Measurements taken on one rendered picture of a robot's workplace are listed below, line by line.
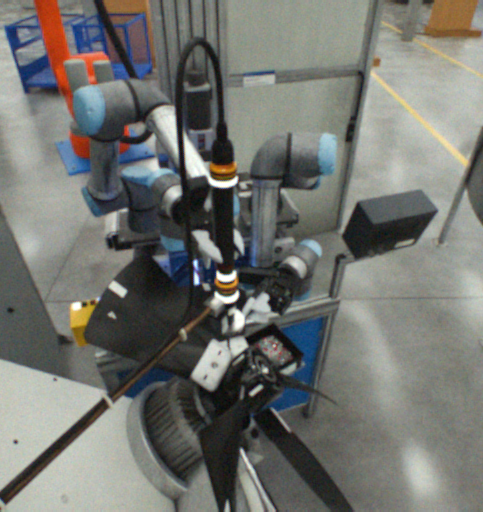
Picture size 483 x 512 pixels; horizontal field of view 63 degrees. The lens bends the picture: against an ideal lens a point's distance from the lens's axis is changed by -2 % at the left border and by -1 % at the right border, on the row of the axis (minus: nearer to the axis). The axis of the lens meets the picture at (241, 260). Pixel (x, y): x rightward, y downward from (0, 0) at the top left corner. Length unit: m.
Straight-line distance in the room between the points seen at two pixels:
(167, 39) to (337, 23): 1.45
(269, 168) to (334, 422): 1.48
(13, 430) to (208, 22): 1.29
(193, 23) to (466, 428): 2.21
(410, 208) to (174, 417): 0.99
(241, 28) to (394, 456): 2.36
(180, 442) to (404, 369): 1.85
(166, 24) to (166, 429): 1.22
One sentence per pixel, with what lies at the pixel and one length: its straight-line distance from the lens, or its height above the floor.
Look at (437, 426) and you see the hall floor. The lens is 2.39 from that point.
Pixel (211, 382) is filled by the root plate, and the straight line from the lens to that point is 0.83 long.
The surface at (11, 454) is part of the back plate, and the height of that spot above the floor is 1.32.
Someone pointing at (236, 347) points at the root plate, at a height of 1.19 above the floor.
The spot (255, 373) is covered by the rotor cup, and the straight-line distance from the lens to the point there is 0.80.
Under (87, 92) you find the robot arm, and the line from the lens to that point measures 1.14.
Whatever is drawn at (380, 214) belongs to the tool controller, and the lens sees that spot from 1.35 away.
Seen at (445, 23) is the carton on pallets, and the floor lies 0.29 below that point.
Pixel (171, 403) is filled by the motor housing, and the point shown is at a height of 1.18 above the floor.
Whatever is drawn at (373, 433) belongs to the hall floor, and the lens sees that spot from 2.25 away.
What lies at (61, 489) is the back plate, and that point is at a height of 1.26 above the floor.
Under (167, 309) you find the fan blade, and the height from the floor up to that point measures 1.36.
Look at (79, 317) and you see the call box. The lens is 1.24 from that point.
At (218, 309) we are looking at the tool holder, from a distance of 0.76.
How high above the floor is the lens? 1.92
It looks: 39 degrees down
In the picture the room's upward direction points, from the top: straight up
